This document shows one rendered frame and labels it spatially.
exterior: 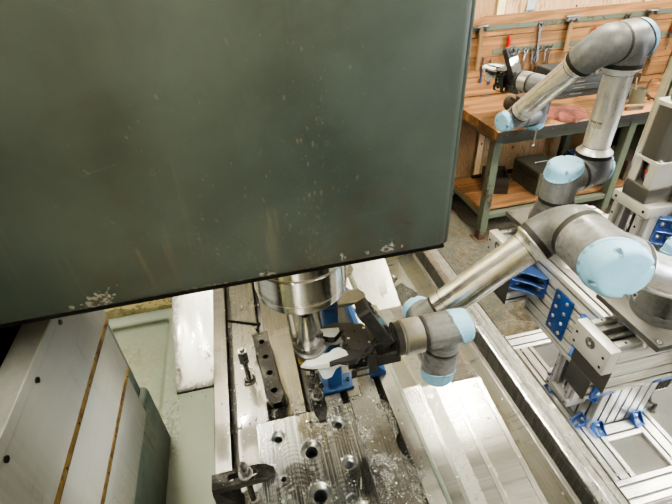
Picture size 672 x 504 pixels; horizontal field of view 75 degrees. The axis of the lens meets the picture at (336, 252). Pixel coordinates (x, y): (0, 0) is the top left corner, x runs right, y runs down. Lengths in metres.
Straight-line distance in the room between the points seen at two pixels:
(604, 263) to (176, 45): 0.78
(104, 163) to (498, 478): 1.22
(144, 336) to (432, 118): 1.71
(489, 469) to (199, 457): 0.86
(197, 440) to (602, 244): 1.28
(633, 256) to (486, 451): 0.72
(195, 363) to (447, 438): 0.92
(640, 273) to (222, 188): 0.76
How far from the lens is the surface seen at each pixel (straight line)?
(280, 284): 0.67
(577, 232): 0.98
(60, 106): 0.51
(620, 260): 0.94
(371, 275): 1.85
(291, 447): 1.08
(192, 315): 1.82
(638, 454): 2.24
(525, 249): 1.05
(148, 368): 1.92
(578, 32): 4.05
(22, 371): 0.82
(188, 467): 1.56
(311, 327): 0.82
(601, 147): 1.75
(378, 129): 0.52
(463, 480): 1.36
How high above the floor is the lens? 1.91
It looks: 36 degrees down
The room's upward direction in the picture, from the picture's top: 3 degrees counter-clockwise
